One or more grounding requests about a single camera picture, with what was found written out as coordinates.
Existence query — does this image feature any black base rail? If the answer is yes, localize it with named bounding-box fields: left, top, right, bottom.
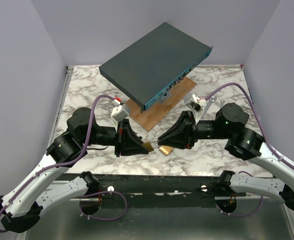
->
left=49, top=173, right=270, bottom=209

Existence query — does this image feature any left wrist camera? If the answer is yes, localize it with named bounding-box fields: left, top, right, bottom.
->
left=110, top=97, right=130, bottom=130

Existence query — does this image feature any dark network switch box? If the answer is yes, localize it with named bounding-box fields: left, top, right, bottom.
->
left=99, top=22, right=212, bottom=111

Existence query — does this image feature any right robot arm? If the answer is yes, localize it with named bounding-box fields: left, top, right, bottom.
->
left=158, top=103, right=294, bottom=211

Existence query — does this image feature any small brass padlock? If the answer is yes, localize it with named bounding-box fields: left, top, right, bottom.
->
left=142, top=139, right=160, bottom=152

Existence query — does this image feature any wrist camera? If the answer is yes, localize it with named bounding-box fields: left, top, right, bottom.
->
left=110, top=97, right=130, bottom=130
left=183, top=92, right=209, bottom=124

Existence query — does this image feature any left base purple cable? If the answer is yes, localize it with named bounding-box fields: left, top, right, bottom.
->
left=79, top=190, right=128, bottom=222

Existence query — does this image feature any large silver wrench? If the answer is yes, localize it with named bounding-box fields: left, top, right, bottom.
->
left=201, top=95, right=217, bottom=120

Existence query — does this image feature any wooden board stand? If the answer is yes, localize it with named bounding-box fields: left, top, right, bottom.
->
left=126, top=77, right=196, bottom=132

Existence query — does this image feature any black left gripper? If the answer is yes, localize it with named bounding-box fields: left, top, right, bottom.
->
left=82, top=117, right=150, bottom=157

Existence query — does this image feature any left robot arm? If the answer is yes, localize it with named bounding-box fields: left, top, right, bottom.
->
left=0, top=107, right=152, bottom=233

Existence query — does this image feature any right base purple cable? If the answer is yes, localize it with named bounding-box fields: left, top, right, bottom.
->
left=215, top=196, right=265, bottom=218

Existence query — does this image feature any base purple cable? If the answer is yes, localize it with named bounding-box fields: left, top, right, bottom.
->
left=215, top=196, right=265, bottom=218
left=79, top=190, right=128, bottom=222

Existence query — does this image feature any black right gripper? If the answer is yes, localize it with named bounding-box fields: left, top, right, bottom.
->
left=157, top=110, right=231, bottom=150

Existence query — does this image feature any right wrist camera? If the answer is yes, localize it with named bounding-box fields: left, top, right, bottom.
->
left=183, top=92, right=209, bottom=124

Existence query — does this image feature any large brass padlock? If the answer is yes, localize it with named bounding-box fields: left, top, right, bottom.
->
left=159, top=145, right=174, bottom=156

